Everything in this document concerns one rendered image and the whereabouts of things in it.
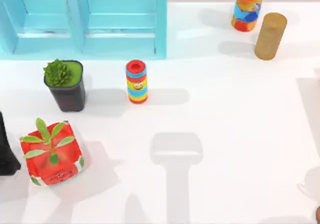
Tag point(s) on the black pot with green plant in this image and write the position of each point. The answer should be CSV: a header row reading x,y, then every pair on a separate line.
x,y
67,93

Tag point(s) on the red yellow blue striped can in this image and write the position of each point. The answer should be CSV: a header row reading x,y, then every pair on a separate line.
x,y
136,86

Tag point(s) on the light blue rack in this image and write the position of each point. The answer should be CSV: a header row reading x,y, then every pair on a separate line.
x,y
120,21

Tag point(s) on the brown round object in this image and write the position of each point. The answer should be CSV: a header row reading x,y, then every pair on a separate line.
x,y
318,213

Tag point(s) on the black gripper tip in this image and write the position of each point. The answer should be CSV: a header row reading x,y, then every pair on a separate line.
x,y
5,156

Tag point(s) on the brown cylinder can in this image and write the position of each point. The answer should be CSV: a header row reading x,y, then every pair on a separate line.
x,y
268,37

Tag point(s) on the orange and blue can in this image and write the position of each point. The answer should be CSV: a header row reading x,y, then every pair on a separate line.
x,y
246,11

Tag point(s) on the red pot with leafy plant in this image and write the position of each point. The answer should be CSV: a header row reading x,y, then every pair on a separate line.
x,y
57,159

